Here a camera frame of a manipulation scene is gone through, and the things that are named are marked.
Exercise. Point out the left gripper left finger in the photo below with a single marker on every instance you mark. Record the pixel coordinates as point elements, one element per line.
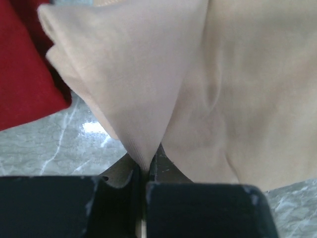
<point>119,174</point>

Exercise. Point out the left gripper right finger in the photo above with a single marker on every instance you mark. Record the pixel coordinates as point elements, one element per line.
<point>163,170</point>

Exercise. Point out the beige t shirt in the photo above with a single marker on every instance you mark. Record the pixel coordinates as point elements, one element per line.
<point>227,87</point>

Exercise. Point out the folded red t shirt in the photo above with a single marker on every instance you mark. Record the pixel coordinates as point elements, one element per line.
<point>30,88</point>

